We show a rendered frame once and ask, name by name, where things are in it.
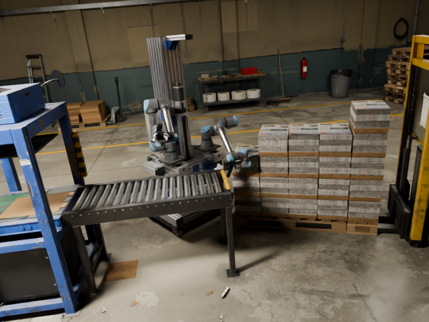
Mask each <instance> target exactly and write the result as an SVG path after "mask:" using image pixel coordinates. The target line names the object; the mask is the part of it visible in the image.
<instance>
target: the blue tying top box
mask: <svg viewBox="0 0 429 322"><path fill-rule="evenodd" d="M0 88H6V89H9V90H7V91H3V92H1V93H0V125H2V124H9V123H16V122H18V121H20V120H22V119H23V118H25V117H27V116H29V115H31V114H32V113H34V112H36V111H38V110H40V109H42V108H44V107H45V101H44V98H43V94H42V91H41V89H40V83H33V84H19V85H12V86H0Z"/></svg>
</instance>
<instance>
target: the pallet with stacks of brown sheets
mask: <svg viewBox="0 0 429 322"><path fill-rule="evenodd" d="M66 106H67V109H68V114H69V117H70V122H71V125H79V128H72V130H79V129H86V128H98V127H106V126H107V121H109V118H111V115H110V114H107V113H108V112H107V108H106V106H105V100H96V101H89V102H86V103H85V104H84V103H83V102H77V103H67V104H66ZM90 123H100V126H89V127H86V124H90ZM57 128H58V131H59V132H61V128H60V125H58V126H57Z"/></svg>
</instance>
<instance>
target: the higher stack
mask: <svg viewBox="0 0 429 322"><path fill-rule="evenodd" d="M389 115H390V107H389V106H388V105H386V103H385V102H384V101H383V100H362V101H351V107H350V121H351V123H352V126H353V127H354V128H388V127H389V122H390V120H389ZM349 127H350V129H351V132H352V147H351V150H352V152H353V153H385V152H386V149H387V147H386V146H387V141H388V140H387V136H388V135H387V133H354V132H353V130H352V128H351V126H350V124H349ZM350 168H351V172H350V178H351V175H357V176H383V175H384V157H352V155H351V161H350ZM349 184H350V186H349V197H373V198H380V197H381V194H382V193H381V192H382V180H351V179H350V183H349ZM347 205H348V207H347V216H348V217H351V218H364V219H379V212H380V211H379V210H380V202H372V201H347ZM346 222H347V233H350V234H368V235H377V229H378V223H376V222H354V221H346Z"/></svg>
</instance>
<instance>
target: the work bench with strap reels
mask: <svg viewBox="0 0 429 322"><path fill-rule="evenodd" d="M235 75H236V76H233V77H232V76H230V75H222V77H223V78H222V82H223V81H236V80H243V79H256V78H258V87H259V88H258V89H249V90H246V91H243V90H241V91H233V92H232V97H230V94H229V92H220V93H218V98H216V93H205V94H203V91H202V84H203V83H210V82H221V78H220V79H217V78H216V77H217V75H215V76H209V77H206V78H205V79H203V78H202V77H197V79H198V81H199V91H200V104H201V109H202V112H203V113H202V114H205V112H204V106H207V105H219V104H231V103H238V102H250V101H257V100H258V101H259V102H258V104H261V102H260V101H261V100H264V106H263V108H265V107H266V79H265V75H266V74H265V73H263V74H259V72H258V71H257V67H250V68H248V67H246V68H242V69H241V73H236V74H235ZM260 78H263V90H264V96H262V95H261V94H260ZM201 79H202V80H201Z"/></svg>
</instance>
